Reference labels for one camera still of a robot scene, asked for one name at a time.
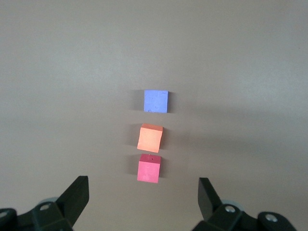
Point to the purple foam block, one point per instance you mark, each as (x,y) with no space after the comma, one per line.
(156,101)

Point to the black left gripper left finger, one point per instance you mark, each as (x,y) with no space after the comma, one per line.
(69,199)

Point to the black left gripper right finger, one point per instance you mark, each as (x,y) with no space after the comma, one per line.
(209,199)

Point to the red foam block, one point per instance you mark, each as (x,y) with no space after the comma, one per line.
(148,170)

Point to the orange foam block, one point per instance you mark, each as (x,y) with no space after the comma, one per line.
(149,139)

